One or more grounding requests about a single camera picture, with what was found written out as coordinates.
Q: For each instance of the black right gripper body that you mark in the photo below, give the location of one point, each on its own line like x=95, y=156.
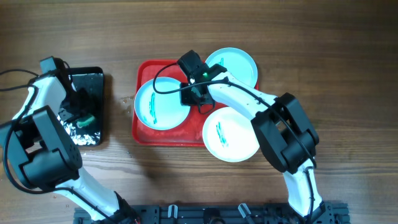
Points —
x=204, y=100

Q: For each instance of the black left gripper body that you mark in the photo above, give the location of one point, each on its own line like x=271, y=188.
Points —
x=82, y=107

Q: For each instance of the green yellow sponge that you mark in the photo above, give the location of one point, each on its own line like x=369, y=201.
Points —
x=85, y=121

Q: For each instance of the light blue plate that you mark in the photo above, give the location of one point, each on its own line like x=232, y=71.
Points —
x=159, y=111
x=236, y=61

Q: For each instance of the white plate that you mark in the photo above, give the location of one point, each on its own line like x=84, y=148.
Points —
x=229, y=136

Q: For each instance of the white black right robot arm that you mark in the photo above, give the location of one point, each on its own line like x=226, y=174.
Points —
x=283, y=130

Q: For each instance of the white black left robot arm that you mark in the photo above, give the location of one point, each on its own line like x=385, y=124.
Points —
x=39, y=155

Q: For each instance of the black water tray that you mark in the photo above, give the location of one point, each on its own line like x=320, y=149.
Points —
x=91, y=135

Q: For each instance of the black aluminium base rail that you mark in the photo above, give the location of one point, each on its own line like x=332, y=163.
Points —
x=326, y=213

